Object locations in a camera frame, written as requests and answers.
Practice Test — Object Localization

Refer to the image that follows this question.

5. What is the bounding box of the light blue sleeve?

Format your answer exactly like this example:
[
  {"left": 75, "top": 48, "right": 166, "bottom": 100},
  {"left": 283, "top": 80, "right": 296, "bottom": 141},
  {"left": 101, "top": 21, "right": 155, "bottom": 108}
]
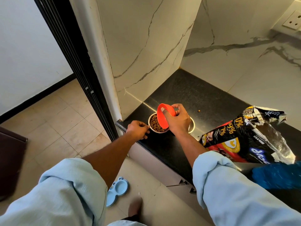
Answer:
[
  {"left": 192, "top": 151, "right": 301, "bottom": 226},
  {"left": 0, "top": 158, "right": 147, "bottom": 226}
]

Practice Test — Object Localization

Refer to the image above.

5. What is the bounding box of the person's left hand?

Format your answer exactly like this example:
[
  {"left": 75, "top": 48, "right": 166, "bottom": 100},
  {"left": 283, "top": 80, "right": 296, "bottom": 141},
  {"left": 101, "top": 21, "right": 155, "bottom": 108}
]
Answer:
[{"left": 125, "top": 120, "right": 150, "bottom": 142}]

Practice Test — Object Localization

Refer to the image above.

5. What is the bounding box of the person's left forearm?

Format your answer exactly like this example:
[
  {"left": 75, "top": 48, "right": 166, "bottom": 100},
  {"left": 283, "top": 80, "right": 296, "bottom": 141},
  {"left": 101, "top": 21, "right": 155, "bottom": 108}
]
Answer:
[{"left": 82, "top": 133, "right": 140, "bottom": 189}]

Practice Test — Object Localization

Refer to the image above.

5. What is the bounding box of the blue fuzzy cloth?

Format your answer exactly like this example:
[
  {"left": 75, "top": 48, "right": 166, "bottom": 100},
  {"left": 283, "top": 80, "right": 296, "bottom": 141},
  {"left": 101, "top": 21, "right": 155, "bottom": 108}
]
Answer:
[{"left": 251, "top": 160, "right": 301, "bottom": 191}]

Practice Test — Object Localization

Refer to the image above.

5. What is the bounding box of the light blue right sleeve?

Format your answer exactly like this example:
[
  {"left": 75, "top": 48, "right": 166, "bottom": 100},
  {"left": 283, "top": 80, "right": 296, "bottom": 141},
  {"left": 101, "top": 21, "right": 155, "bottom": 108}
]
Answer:
[{"left": 192, "top": 151, "right": 301, "bottom": 226}]

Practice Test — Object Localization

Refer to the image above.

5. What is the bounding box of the brown pet food kibble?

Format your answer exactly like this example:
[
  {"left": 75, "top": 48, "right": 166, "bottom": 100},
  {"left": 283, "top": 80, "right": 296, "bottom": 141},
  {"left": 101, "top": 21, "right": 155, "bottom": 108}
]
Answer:
[{"left": 150, "top": 115, "right": 165, "bottom": 132}]

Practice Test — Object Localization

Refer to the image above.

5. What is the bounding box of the orange plastic scoop cup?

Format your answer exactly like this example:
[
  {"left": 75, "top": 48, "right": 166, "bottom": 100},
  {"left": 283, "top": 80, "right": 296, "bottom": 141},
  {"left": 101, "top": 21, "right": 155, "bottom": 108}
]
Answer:
[{"left": 157, "top": 103, "right": 177, "bottom": 129}]

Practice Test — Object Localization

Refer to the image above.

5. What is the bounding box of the small steel bowl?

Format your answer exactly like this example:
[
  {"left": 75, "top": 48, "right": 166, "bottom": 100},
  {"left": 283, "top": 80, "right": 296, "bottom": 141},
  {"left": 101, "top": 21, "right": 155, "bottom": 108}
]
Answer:
[{"left": 148, "top": 113, "right": 170, "bottom": 134}]

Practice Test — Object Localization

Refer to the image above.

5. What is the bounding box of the white counter cabinet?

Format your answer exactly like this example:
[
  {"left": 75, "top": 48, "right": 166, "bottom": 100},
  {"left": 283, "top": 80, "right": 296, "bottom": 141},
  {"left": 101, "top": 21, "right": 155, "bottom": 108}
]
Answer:
[{"left": 128, "top": 142, "right": 213, "bottom": 226}]

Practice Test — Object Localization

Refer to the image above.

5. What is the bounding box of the black door frame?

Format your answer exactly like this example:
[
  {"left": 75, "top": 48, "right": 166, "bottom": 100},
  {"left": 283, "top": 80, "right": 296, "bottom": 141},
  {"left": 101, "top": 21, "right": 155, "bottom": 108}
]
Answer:
[{"left": 32, "top": 0, "right": 119, "bottom": 142}]

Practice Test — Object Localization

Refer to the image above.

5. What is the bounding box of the black red pet food bag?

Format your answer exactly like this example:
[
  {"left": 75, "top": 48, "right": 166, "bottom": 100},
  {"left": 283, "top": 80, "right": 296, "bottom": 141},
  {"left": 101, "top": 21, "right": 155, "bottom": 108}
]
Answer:
[{"left": 199, "top": 106, "right": 296, "bottom": 165}]

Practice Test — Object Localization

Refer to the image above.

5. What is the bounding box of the person's right forearm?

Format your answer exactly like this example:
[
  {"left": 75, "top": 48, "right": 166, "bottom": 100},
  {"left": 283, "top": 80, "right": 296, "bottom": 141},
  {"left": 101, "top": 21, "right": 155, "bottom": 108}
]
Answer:
[{"left": 174, "top": 132, "right": 208, "bottom": 169}]

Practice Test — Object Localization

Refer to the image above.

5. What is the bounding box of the blue double pet bowl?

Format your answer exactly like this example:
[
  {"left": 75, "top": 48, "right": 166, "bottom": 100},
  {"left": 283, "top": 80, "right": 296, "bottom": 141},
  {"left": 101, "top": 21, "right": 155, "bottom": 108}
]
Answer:
[{"left": 106, "top": 177, "right": 130, "bottom": 208}]

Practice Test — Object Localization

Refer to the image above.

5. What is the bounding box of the light blue left sleeve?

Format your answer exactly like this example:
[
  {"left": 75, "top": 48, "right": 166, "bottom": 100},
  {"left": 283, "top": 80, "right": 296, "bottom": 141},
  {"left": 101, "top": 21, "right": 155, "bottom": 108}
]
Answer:
[{"left": 0, "top": 158, "right": 147, "bottom": 226}]

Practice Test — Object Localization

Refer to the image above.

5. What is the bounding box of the white wall socket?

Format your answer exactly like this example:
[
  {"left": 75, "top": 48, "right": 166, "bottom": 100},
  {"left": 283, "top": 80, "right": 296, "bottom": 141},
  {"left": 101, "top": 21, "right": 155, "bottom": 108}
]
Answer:
[{"left": 270, "top": 0, "right": 301, "bottom": 35}]

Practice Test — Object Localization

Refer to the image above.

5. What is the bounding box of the person's right hand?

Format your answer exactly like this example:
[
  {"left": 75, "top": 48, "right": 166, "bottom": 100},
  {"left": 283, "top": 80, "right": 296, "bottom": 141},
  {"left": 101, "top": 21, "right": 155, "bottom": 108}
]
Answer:
[{"left": 162, "top": 103, "right": 191, "bottom": 136}]

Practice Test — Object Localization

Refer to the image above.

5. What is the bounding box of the person's foot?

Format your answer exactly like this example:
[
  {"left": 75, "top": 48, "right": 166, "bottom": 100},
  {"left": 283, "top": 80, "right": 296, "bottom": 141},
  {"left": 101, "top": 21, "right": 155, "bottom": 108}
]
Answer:
[{"left": 128, "top": 197, "right": 143, "bottom": 218}]

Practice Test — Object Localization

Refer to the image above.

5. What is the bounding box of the dark brown furniture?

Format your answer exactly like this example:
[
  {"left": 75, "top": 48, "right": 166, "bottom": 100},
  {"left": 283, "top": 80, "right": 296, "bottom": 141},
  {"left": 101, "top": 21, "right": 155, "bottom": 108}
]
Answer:
[{"left": 0, "top": 126, "right": 28, "bottom": 202}]

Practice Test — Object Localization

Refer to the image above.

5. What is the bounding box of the metal bar handle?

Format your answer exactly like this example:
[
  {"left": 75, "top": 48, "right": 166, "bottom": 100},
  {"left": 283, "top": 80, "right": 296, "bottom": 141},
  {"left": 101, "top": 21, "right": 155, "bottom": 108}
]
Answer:
[{"left": 115, "top": 119, "right": 128, "bottom": 133}]

